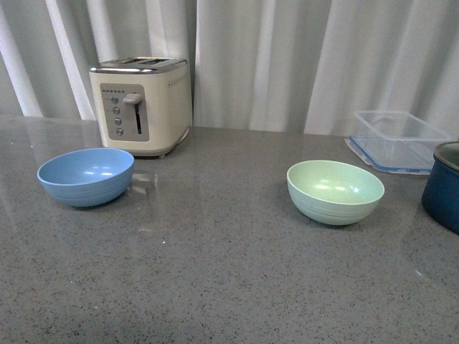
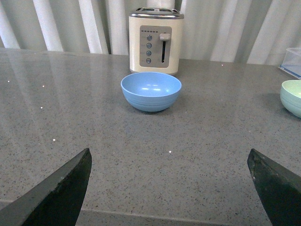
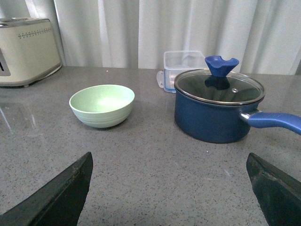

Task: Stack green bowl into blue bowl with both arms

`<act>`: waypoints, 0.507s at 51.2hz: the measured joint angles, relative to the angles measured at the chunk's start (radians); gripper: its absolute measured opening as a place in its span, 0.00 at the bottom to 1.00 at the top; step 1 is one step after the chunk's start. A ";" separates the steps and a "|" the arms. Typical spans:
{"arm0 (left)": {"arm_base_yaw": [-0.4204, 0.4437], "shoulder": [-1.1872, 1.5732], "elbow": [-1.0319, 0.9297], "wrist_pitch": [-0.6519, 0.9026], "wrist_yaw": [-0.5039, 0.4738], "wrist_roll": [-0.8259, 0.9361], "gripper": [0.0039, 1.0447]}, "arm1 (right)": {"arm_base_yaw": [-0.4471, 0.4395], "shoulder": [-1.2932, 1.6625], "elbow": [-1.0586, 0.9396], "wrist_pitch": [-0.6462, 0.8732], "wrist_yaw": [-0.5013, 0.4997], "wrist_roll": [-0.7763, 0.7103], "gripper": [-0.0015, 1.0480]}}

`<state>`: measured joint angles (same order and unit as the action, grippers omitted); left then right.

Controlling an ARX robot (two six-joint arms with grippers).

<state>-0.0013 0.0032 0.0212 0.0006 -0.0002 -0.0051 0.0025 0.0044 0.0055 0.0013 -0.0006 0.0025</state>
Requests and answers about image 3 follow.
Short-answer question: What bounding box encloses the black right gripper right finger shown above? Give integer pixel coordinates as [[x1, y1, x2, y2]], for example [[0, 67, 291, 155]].
[[246, 153, 301, 226]]

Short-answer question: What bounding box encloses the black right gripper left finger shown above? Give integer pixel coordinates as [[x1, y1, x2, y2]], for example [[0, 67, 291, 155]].
[[0, 152, 93, 226]]

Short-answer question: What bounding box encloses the green bowl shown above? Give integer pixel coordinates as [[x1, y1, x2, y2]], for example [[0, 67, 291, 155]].
[[69, 84, 135, 128]]

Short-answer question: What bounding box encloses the blue saucepan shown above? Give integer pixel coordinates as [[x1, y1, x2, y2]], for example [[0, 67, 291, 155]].
[[174, 93, 301, 143]]

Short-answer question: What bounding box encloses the glass pot lid blue knob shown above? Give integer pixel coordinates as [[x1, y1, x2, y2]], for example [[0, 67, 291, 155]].
[[174, 56, 265, 105]]

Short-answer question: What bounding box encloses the cream toaster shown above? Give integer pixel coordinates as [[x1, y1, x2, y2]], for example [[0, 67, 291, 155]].
[[0, 18, 62, 87]]

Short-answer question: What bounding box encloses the white curtain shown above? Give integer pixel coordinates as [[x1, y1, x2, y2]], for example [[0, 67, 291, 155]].
[[0, 0, 301, 75]]

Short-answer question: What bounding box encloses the clear plastic food container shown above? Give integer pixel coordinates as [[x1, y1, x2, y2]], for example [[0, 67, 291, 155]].
[[157, 50, 240, 93]]

